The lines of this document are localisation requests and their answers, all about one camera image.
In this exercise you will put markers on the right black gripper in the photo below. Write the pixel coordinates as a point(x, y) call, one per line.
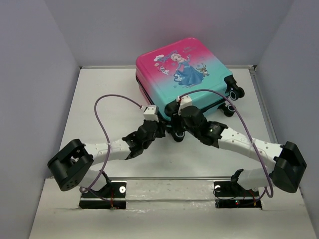
point(176, 122)

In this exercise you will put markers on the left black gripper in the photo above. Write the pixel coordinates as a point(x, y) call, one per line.
point(160, 126)

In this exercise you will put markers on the pink and teal suitcase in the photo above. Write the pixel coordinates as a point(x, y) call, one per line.
point(186, 66)

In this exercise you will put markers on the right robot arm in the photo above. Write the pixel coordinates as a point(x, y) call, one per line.
point(283, 165)

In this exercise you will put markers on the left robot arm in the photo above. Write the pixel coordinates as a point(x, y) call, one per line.
point(71, 166)

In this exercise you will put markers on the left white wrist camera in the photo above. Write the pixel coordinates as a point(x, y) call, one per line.
point(150, 113)

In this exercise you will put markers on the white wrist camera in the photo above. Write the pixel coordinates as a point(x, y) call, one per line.
point(150, 113)
point(183, 102)

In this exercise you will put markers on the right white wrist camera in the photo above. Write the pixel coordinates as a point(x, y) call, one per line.
point(183, 102)

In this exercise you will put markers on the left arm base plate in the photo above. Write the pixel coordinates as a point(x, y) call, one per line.
point(111, 197)

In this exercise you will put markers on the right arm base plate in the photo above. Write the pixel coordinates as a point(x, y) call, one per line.
point(230, 195)

